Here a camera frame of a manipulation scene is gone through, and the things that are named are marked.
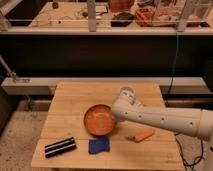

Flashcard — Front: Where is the orange ceramic bowl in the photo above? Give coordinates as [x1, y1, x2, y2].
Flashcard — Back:
[83, 104, 116, 136]

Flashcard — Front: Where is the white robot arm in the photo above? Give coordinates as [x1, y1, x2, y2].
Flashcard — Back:
[111, 95, 213, 171]

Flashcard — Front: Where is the white tube bottle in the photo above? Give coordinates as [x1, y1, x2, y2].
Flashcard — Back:
[134, 99, 143, 107]

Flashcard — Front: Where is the blue sponge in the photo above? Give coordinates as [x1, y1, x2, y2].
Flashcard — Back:
[88, 137, 110, 154]

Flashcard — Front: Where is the orange toy carrot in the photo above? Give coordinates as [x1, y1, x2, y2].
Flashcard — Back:
[126, 129, 155, 143]

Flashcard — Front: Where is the black object on shelf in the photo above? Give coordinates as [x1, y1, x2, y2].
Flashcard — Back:
[110, 12, 134, 27]

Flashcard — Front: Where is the black white striped block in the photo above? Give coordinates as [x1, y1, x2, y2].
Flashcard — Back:
[44, 137, 77, 158]

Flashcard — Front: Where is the orange box on shelf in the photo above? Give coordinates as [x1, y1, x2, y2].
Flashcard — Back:
[135, 7, 174, 28]

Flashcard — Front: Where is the grey metal clamp rod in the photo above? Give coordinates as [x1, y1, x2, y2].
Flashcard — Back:
[0, 55, 30, 83]

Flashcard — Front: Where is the white vertical post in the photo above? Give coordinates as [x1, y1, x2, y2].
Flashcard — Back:
[87, 0, 96, 32]

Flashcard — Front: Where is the blue hanging cable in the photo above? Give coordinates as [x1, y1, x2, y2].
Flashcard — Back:
[166, 30, 180, 96]

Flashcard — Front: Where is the grey metal bench rail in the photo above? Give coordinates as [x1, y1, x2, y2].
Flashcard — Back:
[0, 77, 213, 95]

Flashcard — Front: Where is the black power cable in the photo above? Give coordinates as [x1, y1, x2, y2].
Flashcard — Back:
[173, 132, 211, 171]

